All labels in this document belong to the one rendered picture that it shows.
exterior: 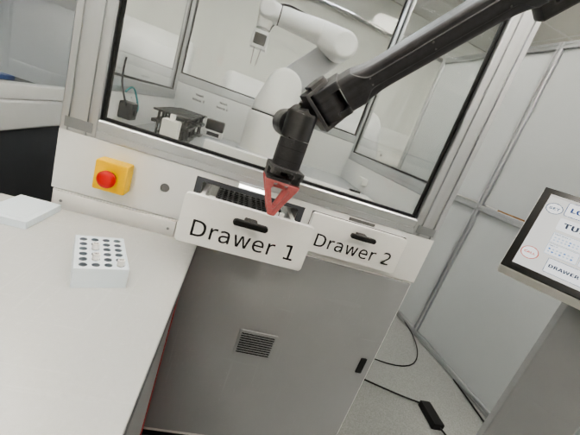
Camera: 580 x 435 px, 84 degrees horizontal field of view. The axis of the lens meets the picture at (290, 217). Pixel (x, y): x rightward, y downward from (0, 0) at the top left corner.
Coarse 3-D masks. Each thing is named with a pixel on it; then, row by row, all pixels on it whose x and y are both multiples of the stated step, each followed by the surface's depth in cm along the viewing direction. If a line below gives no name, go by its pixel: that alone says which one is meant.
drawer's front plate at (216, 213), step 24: (192, 192) 67; (192, 216) 68; (216, 216) 69; (240, 216) 70; (264, 216) 70; (192, 240) 70; (216, 240) 71; (264, 240) 72; (288, 240) 73; (288, 264) 74
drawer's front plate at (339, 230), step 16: (320, 224) 88; (336, 224) 88; (352, 224) 89; (320, 240) 89; (336, 240) 90; (352, 240) 90; (384, 240) 92; (400, 240) 92; (336, 256) 92; (352, 256) 92; (368, 256) 93; (384, 256) 93
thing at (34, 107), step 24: (0, 96) 100; (24, 96) 110; (48, 96) 123; (0, 120) 102; (24, 120) 114; (48, 120) 127; (0, 144) 108; (24, 144) 120; (48, 144) 136; (0, 168) 112; (24, 168) 125; (48, 168) 141; (0, 192) 115; (24, 192) 129; (48, 192) 146
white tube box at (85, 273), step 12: (84, 240) 63; (96, 240) 64; (108, 240) 65; (120, 240) 66; (72, 252) 61; (84, 252) 58; (108, 252) 60; (120, 252) 62; (72, 264) 54; (84, 264) 55; (96, 264) 56; (108, 264) 57; (72, 276) 53; (84, 276) 54; (96, 276) 55; (108, 276) 56; (120, 276) 57
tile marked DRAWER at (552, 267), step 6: (546, 264) 85; (552, 264) 85; (558, 264) 84; (564, 264) 84; (546, 270) 84; (552, 270) 84; (558, 270) 83; (564, 270) 83; (570, 270) 83; (576, 270) 82; (558, 276) 83; (564, 276) 82; (570, 276) 82; (576, 276) 82; (570, 282) 81; (576, 282) 81
